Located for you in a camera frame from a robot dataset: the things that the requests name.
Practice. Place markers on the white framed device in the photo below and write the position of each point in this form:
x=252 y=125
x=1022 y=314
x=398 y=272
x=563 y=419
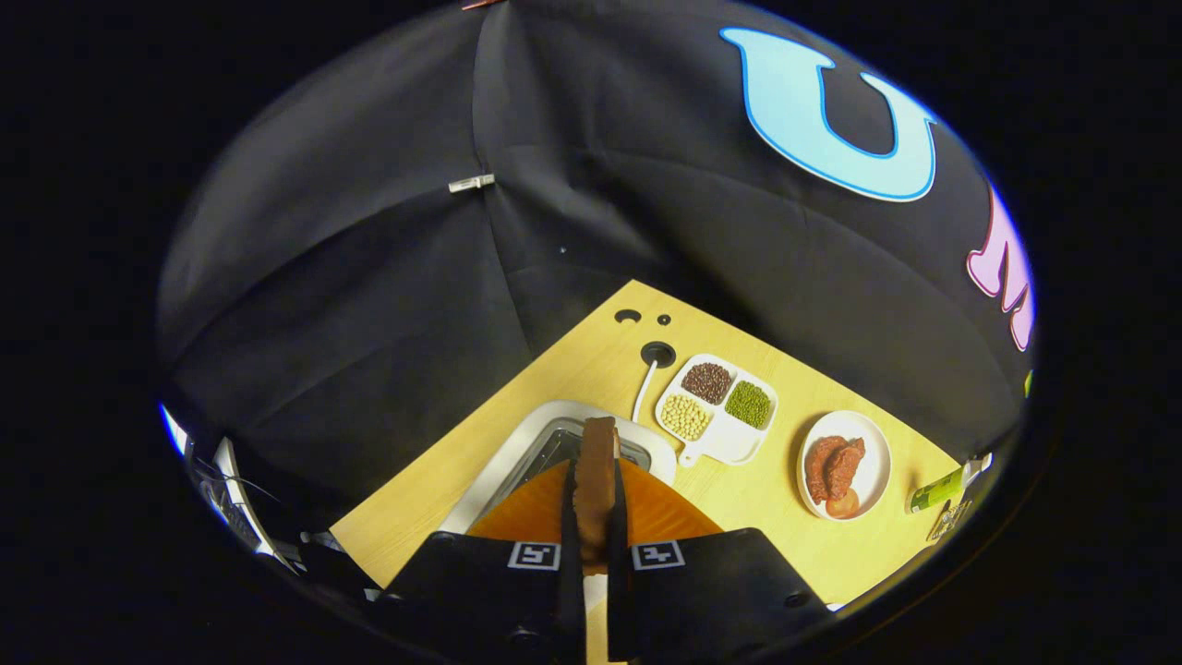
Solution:
x=245 y=508

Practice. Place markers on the red cloth clip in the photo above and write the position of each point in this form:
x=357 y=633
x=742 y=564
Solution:
x=480 y=4

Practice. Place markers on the toasted white bread slice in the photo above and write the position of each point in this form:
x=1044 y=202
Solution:
x=596 y=480

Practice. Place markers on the white cloth clip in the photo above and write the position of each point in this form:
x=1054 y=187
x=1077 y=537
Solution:
x=471 y=183

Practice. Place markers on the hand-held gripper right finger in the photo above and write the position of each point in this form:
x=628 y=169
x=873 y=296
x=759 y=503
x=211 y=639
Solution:
x=711 y=582

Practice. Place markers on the lit screen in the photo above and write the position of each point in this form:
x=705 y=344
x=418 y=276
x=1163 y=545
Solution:
x=173 y=429

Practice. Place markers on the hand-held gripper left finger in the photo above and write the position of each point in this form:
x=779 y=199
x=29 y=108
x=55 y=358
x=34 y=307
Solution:
x=480 y=582

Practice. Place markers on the green label plastic bottle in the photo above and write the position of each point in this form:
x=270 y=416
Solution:
x=937 y=489

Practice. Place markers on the orange tomato slice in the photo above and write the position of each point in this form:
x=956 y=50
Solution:
x=842 y=504

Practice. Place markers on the white toaster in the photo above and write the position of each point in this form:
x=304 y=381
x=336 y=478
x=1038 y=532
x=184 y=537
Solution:
x=503 y=462

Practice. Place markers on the white round plate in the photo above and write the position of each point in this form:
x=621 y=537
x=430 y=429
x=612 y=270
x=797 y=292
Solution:
x=875 y=462

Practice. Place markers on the black backdrop cloth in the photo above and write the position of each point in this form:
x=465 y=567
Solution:
x=416 y=277

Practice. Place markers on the brown meat slice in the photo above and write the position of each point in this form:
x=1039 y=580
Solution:
x=851 y=460
x=817 y=471

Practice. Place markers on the divided white dish with beans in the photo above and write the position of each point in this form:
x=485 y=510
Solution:
x=729 y=439

